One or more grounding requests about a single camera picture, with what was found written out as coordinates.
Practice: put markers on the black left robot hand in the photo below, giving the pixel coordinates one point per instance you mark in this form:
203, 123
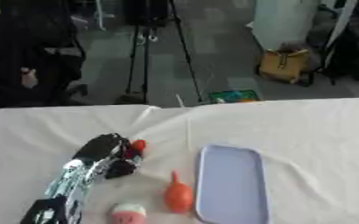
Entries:
103, 147

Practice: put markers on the small red toy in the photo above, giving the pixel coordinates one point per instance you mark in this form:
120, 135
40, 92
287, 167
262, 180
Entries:
138, 144

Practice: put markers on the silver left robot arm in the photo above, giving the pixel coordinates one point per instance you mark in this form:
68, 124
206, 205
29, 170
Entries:
67, 186

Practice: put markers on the green and blue box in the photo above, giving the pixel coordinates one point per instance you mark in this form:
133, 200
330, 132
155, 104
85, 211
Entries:
234, 96

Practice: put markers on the pink and white round toy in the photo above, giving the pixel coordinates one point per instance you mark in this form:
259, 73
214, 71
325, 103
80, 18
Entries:
129, 214

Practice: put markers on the orange toy carrot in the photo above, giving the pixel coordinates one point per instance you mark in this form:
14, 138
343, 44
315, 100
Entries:
178, 195

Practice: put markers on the person's hand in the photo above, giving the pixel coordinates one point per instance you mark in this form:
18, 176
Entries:
29, 78

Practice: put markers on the black tripod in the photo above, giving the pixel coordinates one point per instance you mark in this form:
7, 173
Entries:
147, 49

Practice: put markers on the person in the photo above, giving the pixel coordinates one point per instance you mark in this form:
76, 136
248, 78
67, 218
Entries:
19, 49

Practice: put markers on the pale lavender tray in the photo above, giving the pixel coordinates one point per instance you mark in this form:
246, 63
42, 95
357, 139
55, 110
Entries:
232, 183

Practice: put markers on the yellow bag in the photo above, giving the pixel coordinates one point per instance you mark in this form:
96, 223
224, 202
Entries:
282, 64

